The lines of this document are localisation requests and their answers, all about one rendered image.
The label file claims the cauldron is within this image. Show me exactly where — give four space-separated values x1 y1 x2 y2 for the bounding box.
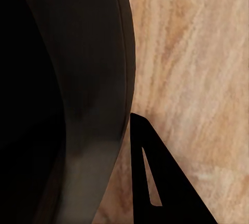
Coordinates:
0 0 136 224

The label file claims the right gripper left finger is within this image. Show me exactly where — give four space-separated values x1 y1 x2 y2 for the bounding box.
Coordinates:
0 113 66 224

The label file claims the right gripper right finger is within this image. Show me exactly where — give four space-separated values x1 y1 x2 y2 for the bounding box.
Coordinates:
130 113 218 224

